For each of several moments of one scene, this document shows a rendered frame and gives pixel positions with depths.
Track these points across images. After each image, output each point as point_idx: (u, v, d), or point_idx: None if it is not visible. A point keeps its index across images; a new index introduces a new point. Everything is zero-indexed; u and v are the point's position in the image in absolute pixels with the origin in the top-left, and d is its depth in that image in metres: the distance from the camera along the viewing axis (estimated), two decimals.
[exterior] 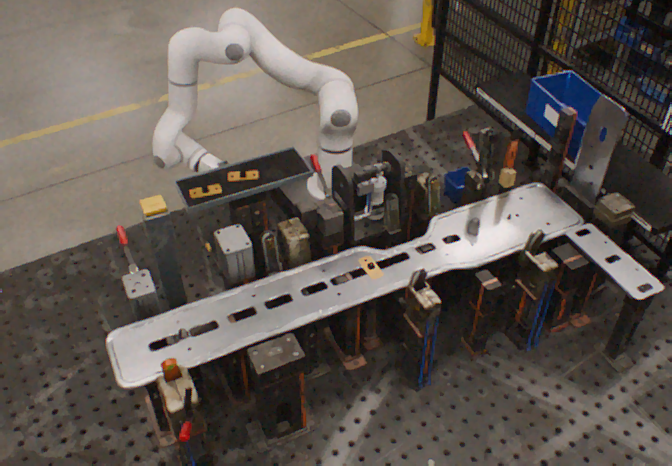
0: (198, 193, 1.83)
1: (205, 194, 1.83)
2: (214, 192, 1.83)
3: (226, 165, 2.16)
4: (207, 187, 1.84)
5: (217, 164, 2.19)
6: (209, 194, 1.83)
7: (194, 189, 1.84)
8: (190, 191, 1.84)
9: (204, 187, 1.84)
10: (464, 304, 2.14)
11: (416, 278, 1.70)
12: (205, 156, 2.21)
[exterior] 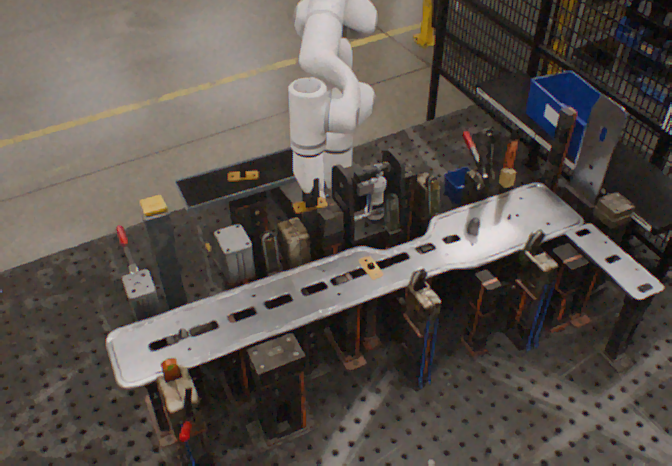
0: (302, 207, 1.68)
1: (310, 208, 1.68)
2: (320, 205, 1.68)
3: (313, 196, 1.61)
4: None
5: (313, 182, 1.58)
6: (314, 207, 1.68)
7: (297, 203, 1.69)
8: (293, 205, 1.69)
9: None
10: (464, 304, 2.14)
11: (416, 278, 1.70)
12: (313, 161, 1.54)
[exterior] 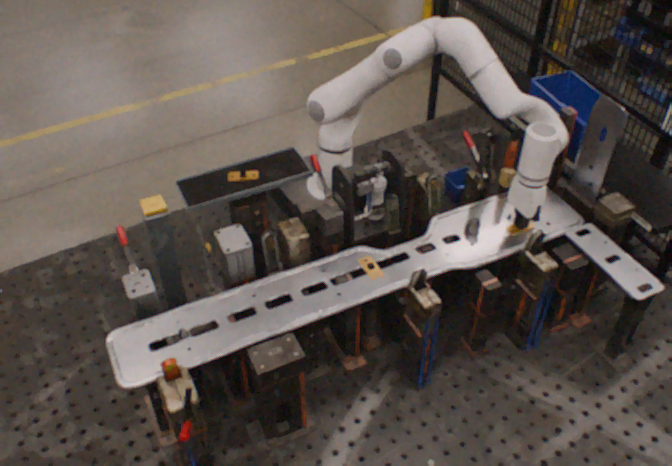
0: (515, 229, 1.95)
1: (522, 230, 1.95)
2: (529, 227, 1.96)
3: (533, 220, 1.88)
4: None
5: (535, 208, 1.86)
6: (525, 229, 1.95)
7: (509, 226, 1.96)
8: (506, 228, 1.96)
9: (518, 223, 1.96)
10: (464, 304, 2.14)
11: (416, 278, 1.70)
12: (540, 191, 1.82)
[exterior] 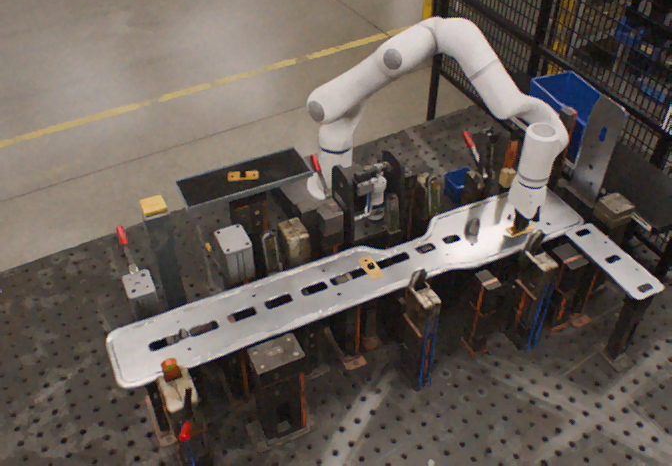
0: (515, 231, 1.95)
1: (522, 231, 1.95)
2: (529, 228, 1.96)
3: (532, 221, 1.89)
4: None
5: (535, 209, 1.86)
6: (525, 230, 1.96)
7: (508, 227, 1.97)
8: (506, 229, 1.96)
9: (518, 224, 1.96)
10: (464, 304, 2.14)
11: (416, 278, 1.70)
12: (540, 191, 1.82)
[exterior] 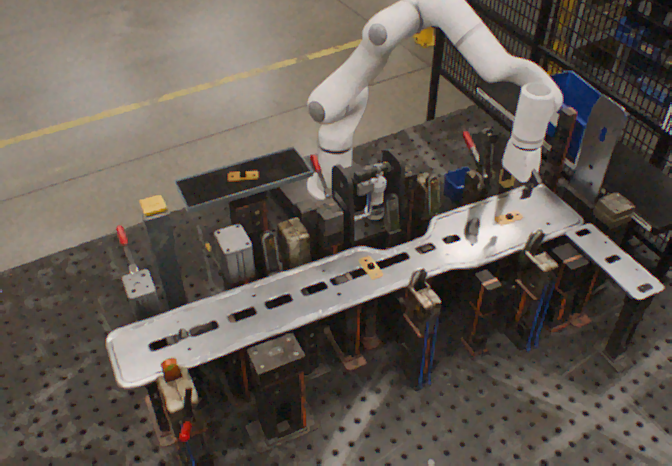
0: (504, 220, 1.99)
1: (511, 221, 1.99)
2: (518, 218, 2.00)
3: (535, 185, 1.82)
4: (511, 214, 2.00)
5: (532, 170, 1.82)
6: (514, 220, 1.99)
7: (498, 217, 2.00)
8: (496, 219, 1.99)
9: (507, 214, 2.00)
10: (464, 304, 2.14)
11: (416, 278, 1.70)
12: (535, 153, 1.79)
